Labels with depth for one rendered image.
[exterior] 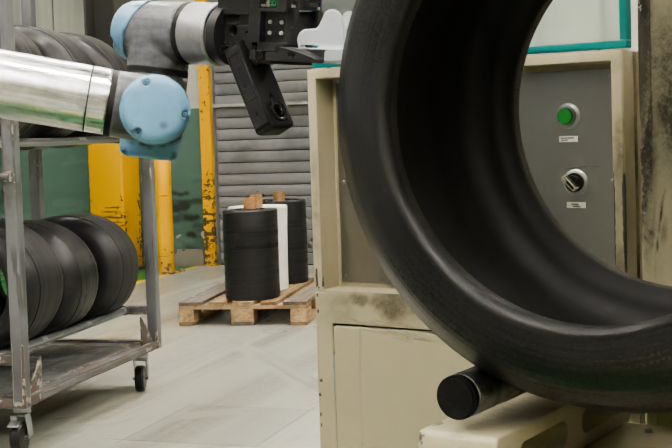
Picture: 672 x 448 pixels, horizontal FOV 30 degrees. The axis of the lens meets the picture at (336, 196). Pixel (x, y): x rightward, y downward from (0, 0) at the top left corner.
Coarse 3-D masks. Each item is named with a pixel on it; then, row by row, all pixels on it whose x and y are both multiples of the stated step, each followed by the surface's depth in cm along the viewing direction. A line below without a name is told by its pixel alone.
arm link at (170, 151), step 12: (132, 72) 151; (144, 72) 150; (156, 72) 150; (168, 72) 150; (180, 72) 151; (180, 84) 152; (120, 144) 152; (132, 144) 150; (144, 144) 150; (168, 144) 151; (180, 144) 154; (132, 156) 151; (144, 156) 150; (156, 156) 151; (168, 156) 152
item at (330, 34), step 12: (336, 12) 137; (324, 24) 138; (336, 24) 137; (300, 36) 140; (312, 36) 139; (324, 36) 138; (336, 36) 137; (312, 48) 138; (324, 48) 138; (336, 48) 137; (324, 60) 137; (336, 60) 137
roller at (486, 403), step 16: (448, 384) 123; (464, 384) 122; (480, 384) 123; (496, 384) 125; (448, 400) 123; (464, 400) 122; (480, 400) 122; (496, 400) 126; (448, 416) 123; (464, 416) 122
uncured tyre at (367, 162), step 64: (384, 0) 122; (448, 0) 142; (512, 0) 144; (384, 64) 122; (448, 64) 146; (512, 64) 145; (384, 128) 123; (448, 128) 147; (512, 128) 147; (384, 192) 123; (448, 192) 145; (512, 192) 146; (384, 256) 125; (448, 256) 122; (512, 256) 145; (576, 256) 142; (448, 320) 121; (512, 320) 116; (576, 320) 140; (640, 320) 138; (512, 384) 121; (576, 384) 115; (640, 384) 111
